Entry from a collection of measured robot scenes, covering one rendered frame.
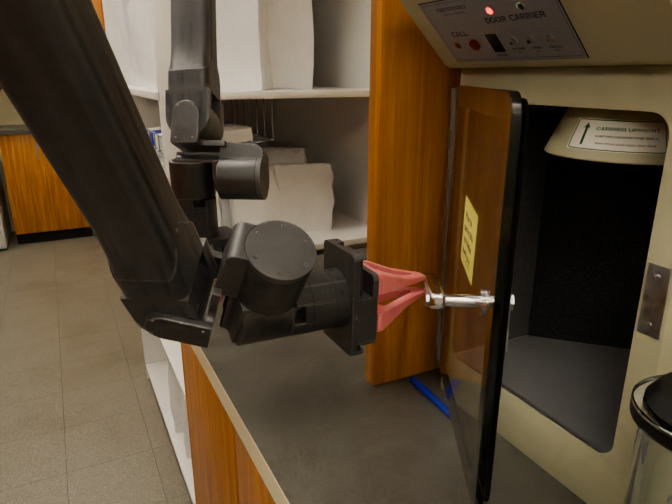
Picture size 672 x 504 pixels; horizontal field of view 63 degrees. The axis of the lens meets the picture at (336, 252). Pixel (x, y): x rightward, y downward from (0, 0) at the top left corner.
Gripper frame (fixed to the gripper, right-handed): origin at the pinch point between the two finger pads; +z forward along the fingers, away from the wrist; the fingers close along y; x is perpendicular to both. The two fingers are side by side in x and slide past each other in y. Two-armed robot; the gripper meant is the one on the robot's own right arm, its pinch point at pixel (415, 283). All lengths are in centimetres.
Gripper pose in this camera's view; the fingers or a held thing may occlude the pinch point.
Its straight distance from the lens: 58.6
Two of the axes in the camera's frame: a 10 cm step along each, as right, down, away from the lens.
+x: -4.4, -2.6, 8.6
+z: 9.0, -1.1, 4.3
